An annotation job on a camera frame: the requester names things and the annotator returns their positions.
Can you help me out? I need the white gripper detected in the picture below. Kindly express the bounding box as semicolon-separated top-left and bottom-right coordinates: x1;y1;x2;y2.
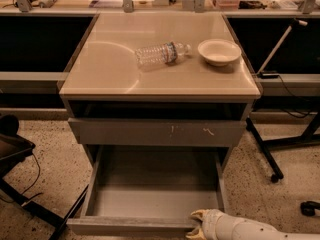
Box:
186;209;224;240

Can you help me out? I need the grey drawer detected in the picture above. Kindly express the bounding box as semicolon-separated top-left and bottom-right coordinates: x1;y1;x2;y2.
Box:
68;146;224;237
68;118;245;147

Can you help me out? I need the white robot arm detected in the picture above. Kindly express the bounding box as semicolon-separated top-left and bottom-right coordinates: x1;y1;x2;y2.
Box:
186;209;320;240

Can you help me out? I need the grey three-drawer cabinet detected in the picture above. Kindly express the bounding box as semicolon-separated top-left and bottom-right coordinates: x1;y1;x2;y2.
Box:
57;10;263;172

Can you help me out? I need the grey top drawer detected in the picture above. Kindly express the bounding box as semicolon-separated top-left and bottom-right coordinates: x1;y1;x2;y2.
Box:
68;118;245;147

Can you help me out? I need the black caster wheel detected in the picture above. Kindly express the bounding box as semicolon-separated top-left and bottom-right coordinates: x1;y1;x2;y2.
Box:
300;201;320;217

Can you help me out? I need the black stand right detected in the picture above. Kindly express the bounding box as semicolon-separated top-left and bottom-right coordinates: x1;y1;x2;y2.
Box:
246;112;320;183

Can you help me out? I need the black stand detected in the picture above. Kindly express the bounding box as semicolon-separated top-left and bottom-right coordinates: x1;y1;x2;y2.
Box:
246;112;320;183
0;115;88;240

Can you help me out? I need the white pole with black base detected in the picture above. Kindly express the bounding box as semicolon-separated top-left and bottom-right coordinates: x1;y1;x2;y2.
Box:
256;18;308;78

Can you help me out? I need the white bowl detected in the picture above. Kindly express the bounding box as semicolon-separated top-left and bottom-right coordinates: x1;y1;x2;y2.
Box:
198;39;241;67

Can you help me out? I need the clear plastic water bottle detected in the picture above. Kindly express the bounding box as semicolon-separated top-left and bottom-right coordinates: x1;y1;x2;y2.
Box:
135;42;192;67

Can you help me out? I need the black stand left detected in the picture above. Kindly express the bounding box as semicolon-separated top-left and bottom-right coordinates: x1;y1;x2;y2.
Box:
0;115;88;240

